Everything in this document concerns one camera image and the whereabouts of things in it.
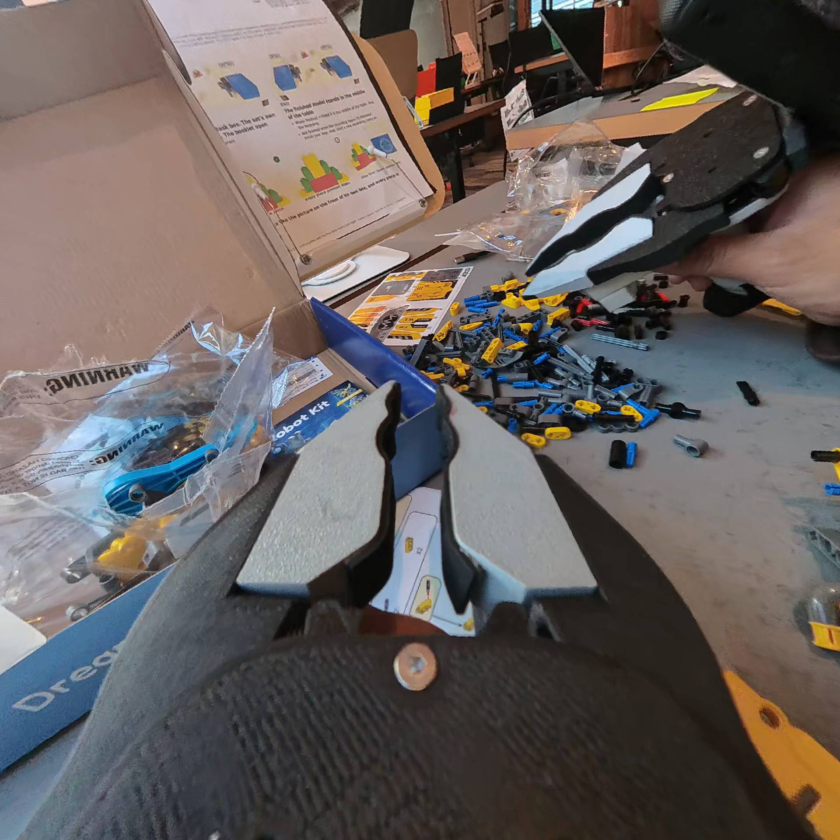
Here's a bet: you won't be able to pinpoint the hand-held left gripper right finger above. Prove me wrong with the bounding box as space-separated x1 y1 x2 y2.
437 384 599 616

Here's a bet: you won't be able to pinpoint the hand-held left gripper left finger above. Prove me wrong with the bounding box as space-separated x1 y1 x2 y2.
235 381 403 608

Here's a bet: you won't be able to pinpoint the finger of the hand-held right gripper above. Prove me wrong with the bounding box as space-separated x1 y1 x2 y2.
524 217 656 299
525 163 662 278

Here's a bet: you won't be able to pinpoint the yellow panel vehicle assembly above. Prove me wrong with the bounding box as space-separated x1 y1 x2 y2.
794 446 840 652

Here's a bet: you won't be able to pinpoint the long wooden-edged desk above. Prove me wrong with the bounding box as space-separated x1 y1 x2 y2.
504 84 744 153

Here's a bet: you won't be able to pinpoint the grey desk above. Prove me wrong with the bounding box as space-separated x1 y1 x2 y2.
0 177 840 821

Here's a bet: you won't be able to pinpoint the person's right hand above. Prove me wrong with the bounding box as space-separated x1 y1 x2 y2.
668 153 840 327

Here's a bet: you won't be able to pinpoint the small clear plastic bag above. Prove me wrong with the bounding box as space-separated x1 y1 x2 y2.
451 209 567 261

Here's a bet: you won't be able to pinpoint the open instruction booklet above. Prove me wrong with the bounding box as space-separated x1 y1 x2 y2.
369 487 478 635

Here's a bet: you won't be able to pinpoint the pile of small building pieces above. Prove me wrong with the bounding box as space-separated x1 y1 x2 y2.
403 276 703 452

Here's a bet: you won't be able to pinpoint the black monitor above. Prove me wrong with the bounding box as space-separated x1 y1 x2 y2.
538 5 608 91

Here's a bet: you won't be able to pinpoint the yellow black sticker sheet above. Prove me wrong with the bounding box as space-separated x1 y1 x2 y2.
346 266 475 349

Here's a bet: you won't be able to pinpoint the crumpled clear plastic bags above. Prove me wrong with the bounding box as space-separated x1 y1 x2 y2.
0 307 317 626

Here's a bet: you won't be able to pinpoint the coloured storage bins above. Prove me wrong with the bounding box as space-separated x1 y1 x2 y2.
412 61 468 127

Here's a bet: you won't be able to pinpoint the white flat device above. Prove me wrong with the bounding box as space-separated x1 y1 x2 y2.
301 245 389 287

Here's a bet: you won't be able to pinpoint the brown chair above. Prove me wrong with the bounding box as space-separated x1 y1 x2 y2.
364 28 421 101

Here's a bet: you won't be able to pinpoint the printed building-blocks poster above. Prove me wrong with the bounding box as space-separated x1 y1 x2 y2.
147 0 448 268

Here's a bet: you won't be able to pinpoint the black base yellow panel assembly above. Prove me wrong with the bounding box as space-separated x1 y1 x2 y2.
722 669 840 840

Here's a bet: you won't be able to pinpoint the cardboard kit box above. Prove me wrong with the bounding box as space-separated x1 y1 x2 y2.
0 0 460 775

